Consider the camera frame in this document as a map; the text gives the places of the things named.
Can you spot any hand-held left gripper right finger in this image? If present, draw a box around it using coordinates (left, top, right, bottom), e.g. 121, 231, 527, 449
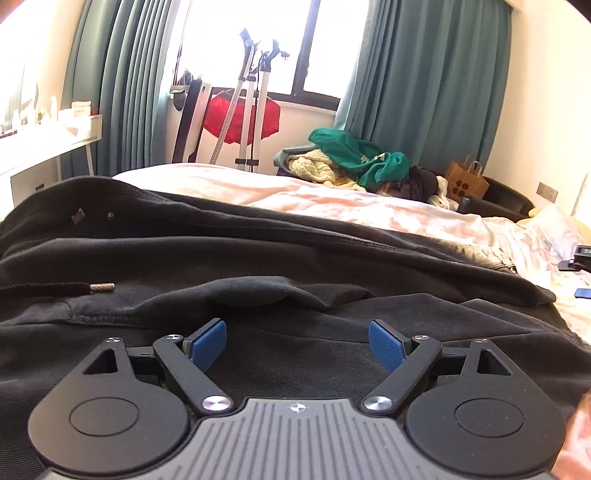
361, 319, 514, 415

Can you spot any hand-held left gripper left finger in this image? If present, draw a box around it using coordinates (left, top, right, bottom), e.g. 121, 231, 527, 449
82, 318, 234, 416

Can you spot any black hooded jacket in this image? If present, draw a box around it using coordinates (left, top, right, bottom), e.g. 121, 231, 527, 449
0, 175, 583, 480

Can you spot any dark clothes pile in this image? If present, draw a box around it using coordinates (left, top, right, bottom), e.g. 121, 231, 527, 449
398, 165, 440, 202

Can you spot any printed white pillow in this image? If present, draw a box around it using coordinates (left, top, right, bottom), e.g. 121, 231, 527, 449
526, 203, 591, 280

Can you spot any black armchair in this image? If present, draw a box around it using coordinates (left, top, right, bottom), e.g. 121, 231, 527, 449
457, 175, 537, 223

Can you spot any brown paper bag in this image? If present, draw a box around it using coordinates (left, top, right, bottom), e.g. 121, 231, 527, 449
444, 154, 490, 202

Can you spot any bed with pink white sheet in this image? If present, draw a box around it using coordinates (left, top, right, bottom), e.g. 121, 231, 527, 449
112, 162, 591, 352

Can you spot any cream knitted sweater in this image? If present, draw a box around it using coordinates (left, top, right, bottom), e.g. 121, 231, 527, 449
284, 148, 368, 191

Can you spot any green garment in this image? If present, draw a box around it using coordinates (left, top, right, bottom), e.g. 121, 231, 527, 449
308, 128, 411, 189

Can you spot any black upright board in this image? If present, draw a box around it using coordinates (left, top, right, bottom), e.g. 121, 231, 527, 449
172, 69, 213, 164

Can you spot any teal curtain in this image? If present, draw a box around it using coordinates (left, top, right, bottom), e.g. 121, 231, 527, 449
335, 0, 513, 178
60, 0, 192, 178

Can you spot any red hanging cloth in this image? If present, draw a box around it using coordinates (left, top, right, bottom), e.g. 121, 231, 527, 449
203, 91, 281, 145

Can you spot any silver garment steamer stand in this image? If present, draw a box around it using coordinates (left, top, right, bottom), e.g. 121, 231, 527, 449
209, 28, 291, 174

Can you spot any white box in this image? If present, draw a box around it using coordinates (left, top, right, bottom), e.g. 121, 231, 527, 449
59, 102, 93, 131

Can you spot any white desk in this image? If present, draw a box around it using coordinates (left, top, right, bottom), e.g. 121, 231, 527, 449
0, 113, 103, 209

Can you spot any window with dark frame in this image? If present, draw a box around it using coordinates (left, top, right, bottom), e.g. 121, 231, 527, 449
178, 0, 384, 112

